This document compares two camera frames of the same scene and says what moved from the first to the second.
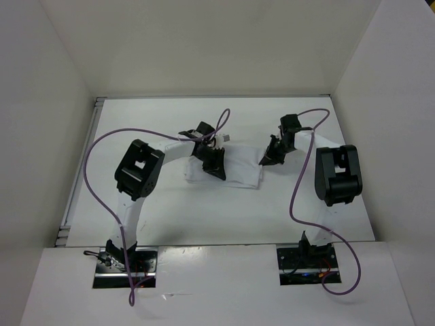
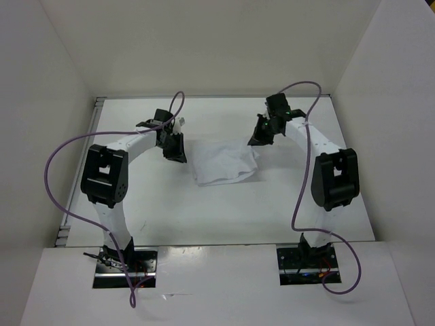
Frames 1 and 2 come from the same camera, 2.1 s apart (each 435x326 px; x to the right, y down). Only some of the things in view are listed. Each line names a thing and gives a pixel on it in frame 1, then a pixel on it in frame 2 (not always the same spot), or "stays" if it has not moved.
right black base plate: [307, 265] stays
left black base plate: [109, 274] stays
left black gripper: [216, 168] to [178, 154]
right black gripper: [270, 158] to [258, 139]
